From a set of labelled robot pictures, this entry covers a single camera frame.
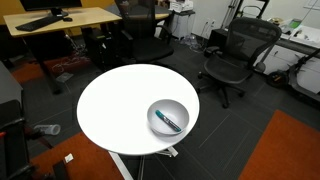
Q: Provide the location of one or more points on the green marker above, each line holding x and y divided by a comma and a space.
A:
166, 120

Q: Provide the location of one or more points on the grey bowl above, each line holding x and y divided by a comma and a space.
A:
175, 110

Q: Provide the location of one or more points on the black padded office chair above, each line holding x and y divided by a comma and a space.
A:
150, 48

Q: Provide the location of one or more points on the white small cabinet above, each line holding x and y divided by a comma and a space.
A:
182, 25

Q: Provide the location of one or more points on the black mesh office chair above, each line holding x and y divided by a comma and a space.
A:
226, 68

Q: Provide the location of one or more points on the light wooden desk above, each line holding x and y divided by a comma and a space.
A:
86, 16
162, 16

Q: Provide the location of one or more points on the black computer tower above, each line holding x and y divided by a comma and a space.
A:
96, 46

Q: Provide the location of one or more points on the black box cabinet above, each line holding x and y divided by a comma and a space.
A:
218, 38

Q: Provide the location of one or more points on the white table base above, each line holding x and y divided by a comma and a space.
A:
118, 163

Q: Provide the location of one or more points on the white printer box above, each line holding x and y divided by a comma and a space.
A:
181, 5

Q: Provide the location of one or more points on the grey power strip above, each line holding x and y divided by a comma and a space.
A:
64, 77

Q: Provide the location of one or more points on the metal tripod stand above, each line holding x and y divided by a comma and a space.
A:
231, 13

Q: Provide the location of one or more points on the white paper tag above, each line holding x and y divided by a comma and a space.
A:
69, 158

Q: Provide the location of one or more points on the black computer mouse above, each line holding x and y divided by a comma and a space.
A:
67, 19

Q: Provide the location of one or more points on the black electric scooter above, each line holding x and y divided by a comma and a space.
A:
277, 79

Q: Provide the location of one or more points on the clear plastic bottle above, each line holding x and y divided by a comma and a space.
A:
48, 129

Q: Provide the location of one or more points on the black keyboard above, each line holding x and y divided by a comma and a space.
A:
38, 23

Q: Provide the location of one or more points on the black computer monitor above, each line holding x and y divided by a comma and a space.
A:
50, 4

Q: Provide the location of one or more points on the white counter cabinet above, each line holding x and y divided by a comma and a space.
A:
310, 75

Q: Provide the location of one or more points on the green item on counter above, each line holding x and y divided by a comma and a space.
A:
295, 23

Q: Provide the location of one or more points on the grey cabinet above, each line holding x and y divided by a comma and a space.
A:
8, 86

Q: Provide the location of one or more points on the white wall outlet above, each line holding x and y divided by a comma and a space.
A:
210, 23

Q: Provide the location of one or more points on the black cart frame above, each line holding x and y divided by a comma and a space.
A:
13, 146

